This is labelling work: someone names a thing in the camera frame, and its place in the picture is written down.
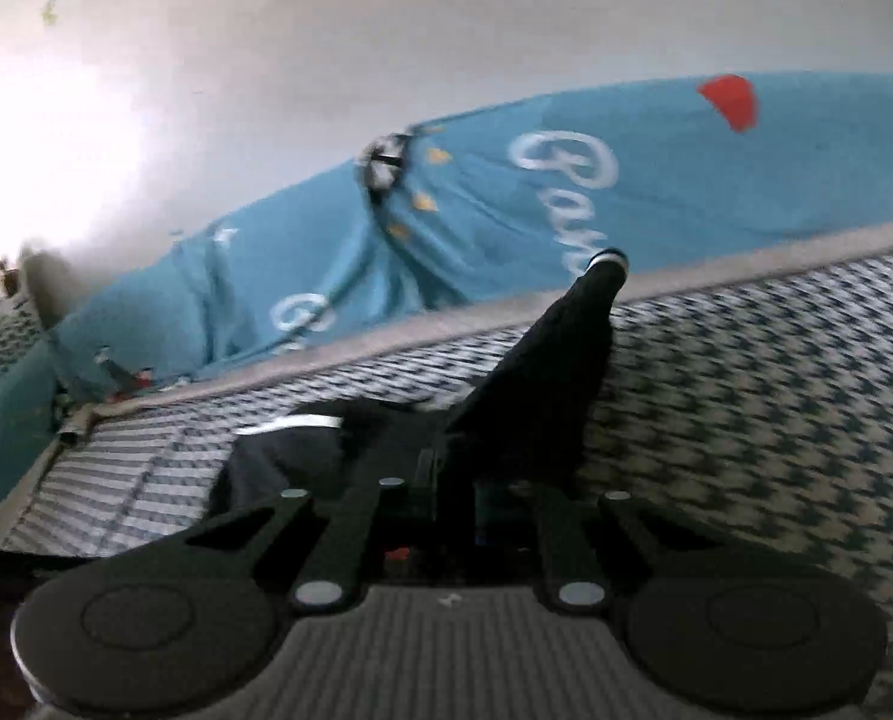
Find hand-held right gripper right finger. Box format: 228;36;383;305
476;487;721;610

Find blue printed bed sheet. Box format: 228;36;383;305
0;71;893;511

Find black t-shirt red print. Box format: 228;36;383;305
221;247;631;586

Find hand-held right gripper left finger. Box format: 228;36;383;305
176;476;447;610

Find houndstooth mattress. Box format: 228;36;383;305
0;221;893;720

